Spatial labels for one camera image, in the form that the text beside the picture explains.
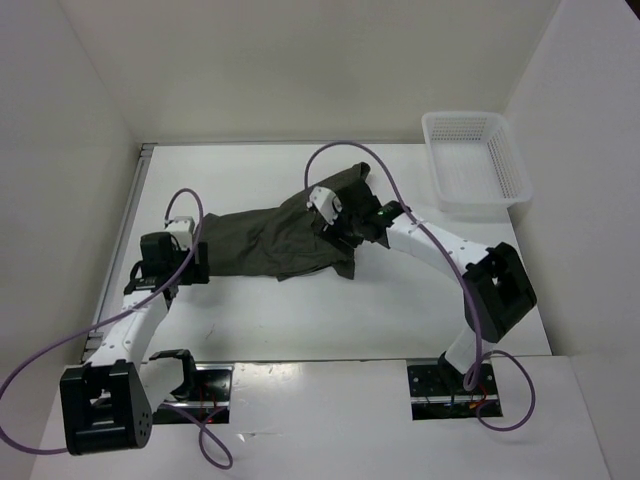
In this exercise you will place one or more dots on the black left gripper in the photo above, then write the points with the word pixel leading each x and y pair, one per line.
pixel 198 272

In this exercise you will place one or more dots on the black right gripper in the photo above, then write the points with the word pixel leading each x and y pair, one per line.
pixel 333 230

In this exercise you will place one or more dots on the dark olive green shorts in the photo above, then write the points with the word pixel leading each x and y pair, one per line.
pixel 283 242

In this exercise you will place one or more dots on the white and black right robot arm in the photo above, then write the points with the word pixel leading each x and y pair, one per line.
pixel 496 290

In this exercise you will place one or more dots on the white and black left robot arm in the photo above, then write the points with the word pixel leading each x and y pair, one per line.
pixel 108 402

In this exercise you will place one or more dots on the white perforated plastic basket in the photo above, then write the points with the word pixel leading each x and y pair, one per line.
pixel 475 164

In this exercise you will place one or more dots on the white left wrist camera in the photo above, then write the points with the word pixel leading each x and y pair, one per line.
pixel 181 228

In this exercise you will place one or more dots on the aluminium table edge rail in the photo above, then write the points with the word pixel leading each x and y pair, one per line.
pixel 92 340

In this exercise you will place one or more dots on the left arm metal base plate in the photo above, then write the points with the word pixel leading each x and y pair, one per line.
pixel 202 391

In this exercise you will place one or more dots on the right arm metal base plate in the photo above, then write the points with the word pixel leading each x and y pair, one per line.
pixel 437 393

